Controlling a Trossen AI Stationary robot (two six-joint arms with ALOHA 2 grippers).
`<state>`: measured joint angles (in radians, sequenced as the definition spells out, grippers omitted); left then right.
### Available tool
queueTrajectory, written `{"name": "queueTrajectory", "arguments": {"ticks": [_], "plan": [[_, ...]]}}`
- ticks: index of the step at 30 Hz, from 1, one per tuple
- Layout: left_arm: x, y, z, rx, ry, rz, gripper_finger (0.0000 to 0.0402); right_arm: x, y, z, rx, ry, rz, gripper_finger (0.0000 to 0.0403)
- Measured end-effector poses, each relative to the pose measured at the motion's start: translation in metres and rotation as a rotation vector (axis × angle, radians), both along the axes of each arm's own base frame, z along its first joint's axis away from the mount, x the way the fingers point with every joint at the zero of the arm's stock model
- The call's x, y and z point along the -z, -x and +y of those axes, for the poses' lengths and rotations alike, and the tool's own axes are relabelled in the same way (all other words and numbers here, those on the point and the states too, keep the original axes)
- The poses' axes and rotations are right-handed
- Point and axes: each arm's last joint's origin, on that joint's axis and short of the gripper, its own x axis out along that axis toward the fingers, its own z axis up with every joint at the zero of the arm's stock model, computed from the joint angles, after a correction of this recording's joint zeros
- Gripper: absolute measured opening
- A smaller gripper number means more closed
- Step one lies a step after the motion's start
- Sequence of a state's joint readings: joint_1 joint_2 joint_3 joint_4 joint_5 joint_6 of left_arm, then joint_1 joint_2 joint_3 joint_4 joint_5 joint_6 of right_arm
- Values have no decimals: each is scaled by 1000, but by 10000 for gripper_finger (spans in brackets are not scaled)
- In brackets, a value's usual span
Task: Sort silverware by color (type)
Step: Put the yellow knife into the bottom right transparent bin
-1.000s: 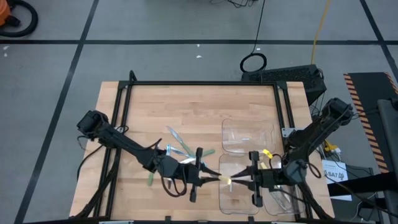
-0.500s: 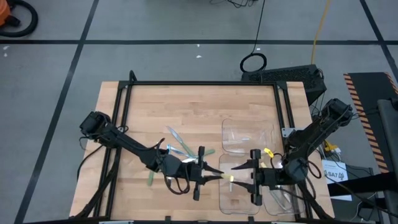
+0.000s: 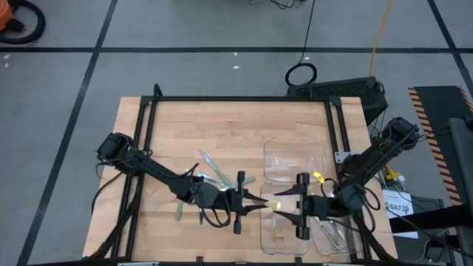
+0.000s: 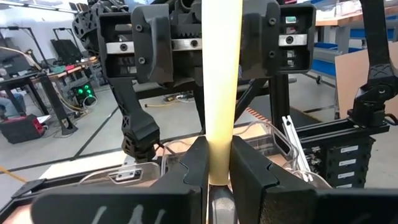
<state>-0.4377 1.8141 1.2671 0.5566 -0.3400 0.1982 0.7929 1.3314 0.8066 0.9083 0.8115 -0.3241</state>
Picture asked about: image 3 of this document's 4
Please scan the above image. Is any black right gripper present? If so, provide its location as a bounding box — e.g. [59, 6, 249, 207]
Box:
[272, 172, 352, 240]

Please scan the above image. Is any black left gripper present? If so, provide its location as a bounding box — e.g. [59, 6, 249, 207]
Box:
[194, 171, 270, 236]

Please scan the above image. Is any clear plastic bin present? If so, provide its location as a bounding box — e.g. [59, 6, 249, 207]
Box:
[308, 195, 364, 256]
[259, 182, 310, 256]
[262, 139, 329, 183]

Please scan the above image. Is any yellow plug cluster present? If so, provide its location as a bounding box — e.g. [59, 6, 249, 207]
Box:
[384, 166, 406, 186]

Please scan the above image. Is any white SA7 label sheet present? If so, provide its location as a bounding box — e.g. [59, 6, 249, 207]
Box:
[381, 188, 421, 239]

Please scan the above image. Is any black computer case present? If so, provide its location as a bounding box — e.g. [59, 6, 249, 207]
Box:
[287, 75, 389, 127]

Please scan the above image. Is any black beam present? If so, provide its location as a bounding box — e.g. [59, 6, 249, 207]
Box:
[387, 204, 473, 234]

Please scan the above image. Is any black hazard-striped ramp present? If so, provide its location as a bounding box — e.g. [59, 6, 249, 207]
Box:
[407, 85, 473, 208]

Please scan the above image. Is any orange vacuum cleaner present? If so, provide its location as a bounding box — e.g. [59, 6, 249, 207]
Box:
[0, 0, 14, 33]

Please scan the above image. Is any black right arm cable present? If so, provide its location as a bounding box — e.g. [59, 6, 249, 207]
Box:
[319, 177, 382, 234]

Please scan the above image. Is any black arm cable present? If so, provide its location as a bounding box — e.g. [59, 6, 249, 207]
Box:
[90, 162, 129, 216]
[319, 177, 382, 234]

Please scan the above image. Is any black metal table frame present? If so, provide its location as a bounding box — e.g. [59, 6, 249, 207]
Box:
[83, 83, 398, 266]

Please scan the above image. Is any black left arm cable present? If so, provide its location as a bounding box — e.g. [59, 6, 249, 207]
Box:
[90, 162, 129, 216]

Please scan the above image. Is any black hanging cable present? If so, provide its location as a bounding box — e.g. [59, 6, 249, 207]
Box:
[284, 0, 319, 88]

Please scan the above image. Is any yellow hanging cable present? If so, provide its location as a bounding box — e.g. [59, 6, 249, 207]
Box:
[369, 0, 395, 78]

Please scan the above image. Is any black floor cable bundle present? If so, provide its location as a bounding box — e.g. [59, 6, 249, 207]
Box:
[248, 0, 308, 10]

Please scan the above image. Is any black vacuum hose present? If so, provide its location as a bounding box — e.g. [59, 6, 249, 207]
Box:
[0, 0, 47, 46]

